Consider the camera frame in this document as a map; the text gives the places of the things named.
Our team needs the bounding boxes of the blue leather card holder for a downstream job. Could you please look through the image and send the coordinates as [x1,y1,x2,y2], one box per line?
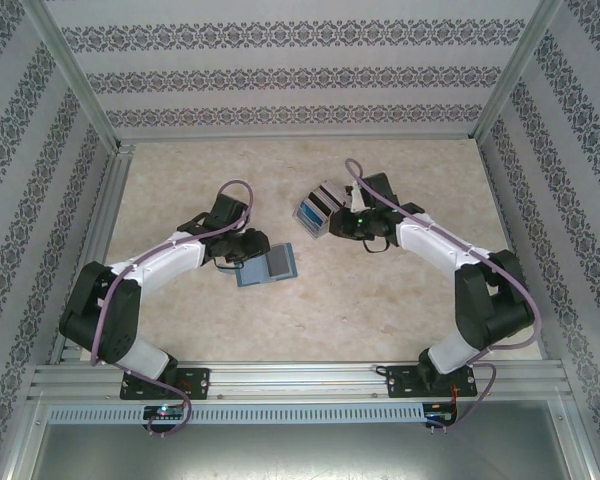
[232,242,299,289]

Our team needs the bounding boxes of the grey card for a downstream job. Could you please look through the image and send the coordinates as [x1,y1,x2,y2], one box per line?
[265,245,294,279]

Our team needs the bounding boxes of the clear acrylic card box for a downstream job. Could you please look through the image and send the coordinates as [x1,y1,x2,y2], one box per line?
[292,180,346,240]

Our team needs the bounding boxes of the grey metal panel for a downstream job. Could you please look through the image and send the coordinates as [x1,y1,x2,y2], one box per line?
[4,422,596,480]

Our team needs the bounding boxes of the aluminium frame bar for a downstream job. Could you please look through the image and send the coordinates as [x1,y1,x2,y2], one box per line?
[117,130,476,146]

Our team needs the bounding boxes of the aluminium side rail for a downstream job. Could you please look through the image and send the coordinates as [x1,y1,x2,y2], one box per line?
[49,144,136,364]

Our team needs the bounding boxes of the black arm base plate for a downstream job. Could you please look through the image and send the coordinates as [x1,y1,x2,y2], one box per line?
[387,365,479,400]
[121,367,211,401]

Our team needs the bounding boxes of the purple cable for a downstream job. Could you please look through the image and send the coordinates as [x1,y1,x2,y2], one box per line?
[343,158,540,436]
[89,179,255,439]

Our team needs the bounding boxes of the aluminium mounting rail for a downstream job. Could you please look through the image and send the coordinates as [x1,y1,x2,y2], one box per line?
[27,362,574,401]

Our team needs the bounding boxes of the slotted grey cable duct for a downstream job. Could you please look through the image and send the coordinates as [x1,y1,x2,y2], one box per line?
[47,403,426,424]

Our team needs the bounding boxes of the aluminium frame post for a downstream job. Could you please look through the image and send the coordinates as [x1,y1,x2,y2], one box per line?
[472,0,566,144]
[24,0,126,154]

